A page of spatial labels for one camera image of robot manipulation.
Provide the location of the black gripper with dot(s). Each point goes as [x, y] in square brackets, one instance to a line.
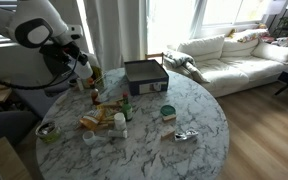
[62, 52]

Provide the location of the orange snack bag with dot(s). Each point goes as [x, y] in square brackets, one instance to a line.
[91, 121]

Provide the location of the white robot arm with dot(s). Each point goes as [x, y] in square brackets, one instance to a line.
[50, 13]

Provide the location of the white bottle blue label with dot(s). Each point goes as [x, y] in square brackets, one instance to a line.
[80, 84]

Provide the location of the green bottle red cap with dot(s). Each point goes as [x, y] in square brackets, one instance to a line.
[127, 111]

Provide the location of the white pill bottle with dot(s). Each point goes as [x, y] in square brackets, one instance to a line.
[120, 121]

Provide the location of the white curtain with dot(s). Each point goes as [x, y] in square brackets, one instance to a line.
[117, 30]

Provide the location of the thin wooden block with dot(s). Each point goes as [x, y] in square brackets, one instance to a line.
[106, 125]

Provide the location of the wooden chair back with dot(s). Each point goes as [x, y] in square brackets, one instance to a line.
[154, 55]

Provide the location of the navy blue cardboard box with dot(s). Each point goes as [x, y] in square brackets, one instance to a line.
[150, 87]

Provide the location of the white measuring scoop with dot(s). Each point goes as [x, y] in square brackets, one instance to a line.
[89, 137]

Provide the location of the white tube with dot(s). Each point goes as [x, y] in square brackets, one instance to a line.
[117, 133]

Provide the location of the grey striped blanket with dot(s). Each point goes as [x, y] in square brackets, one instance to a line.
[180, 58]

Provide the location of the green round lid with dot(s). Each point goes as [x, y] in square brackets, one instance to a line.
[168, 110]

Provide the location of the grey upholstered chair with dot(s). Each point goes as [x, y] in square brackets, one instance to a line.
[4, 126]

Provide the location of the small flat wooden block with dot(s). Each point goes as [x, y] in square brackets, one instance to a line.
[169, 117]

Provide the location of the chunky wooden block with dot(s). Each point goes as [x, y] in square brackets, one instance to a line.
[168, 133]

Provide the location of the silver foil wrapper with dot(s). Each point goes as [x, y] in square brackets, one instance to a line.
[185, 135]

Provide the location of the yellow soft toy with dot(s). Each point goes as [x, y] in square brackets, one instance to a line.
[231, 32]

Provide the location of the white sofa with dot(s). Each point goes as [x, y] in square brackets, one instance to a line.
[237, 71]

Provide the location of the colourful patterned pillow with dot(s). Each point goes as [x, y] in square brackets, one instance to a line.
[250, 35]

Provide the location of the white lamp shade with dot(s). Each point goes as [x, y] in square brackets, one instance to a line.
[275, 6]

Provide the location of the black plant stand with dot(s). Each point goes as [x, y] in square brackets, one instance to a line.
[285, 21]

